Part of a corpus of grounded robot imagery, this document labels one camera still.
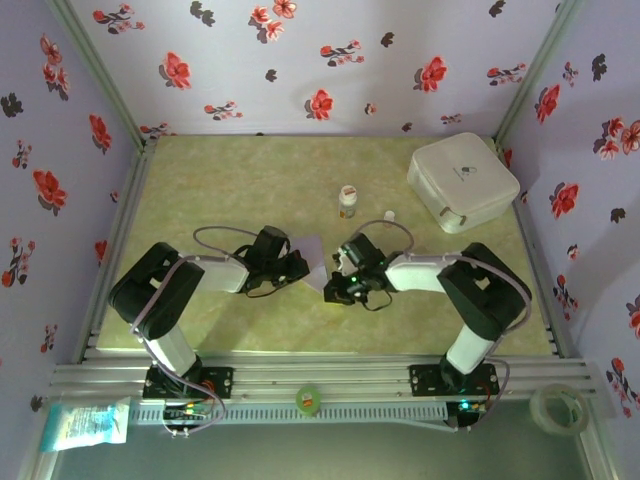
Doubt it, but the purple paper sheet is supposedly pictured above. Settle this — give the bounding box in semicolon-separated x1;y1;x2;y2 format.
291;233;335;295

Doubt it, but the large white pill bottle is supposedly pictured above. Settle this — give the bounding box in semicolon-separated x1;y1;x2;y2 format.
338;184;358;222

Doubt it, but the green tape roll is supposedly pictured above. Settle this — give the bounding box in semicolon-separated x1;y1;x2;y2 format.
295;383;322;418

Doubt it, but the white zippered case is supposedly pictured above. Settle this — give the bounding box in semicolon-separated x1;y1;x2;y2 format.
406;131;522;235

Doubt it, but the small controller board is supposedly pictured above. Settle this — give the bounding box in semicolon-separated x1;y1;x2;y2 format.
455;398;490;417
162;399;214;424

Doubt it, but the clear tape roll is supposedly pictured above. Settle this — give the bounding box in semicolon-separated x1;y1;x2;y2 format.
528;383;591;437

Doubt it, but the blue white plastic packet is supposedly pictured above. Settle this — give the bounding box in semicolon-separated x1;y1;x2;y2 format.
39;396;132;454

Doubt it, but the grey right arm cable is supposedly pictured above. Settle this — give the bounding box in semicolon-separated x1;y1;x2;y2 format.
355;220;534;432

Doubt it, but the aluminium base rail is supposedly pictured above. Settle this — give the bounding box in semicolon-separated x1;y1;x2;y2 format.
48;355;600;402

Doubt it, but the grey slotted cable duct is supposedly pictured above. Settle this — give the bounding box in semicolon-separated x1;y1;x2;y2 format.
128;401;450;427

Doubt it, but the aluminium side rail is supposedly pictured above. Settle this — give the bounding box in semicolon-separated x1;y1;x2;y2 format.
493;137;570;359
73;137;160;364

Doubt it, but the aluminium frame post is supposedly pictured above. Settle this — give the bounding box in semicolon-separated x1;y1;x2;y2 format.
47;0;147;147
492;0;584;142

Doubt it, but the aluminium frame bar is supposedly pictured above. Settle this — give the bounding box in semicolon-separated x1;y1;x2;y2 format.
578;428;621;480
17;434;69;480

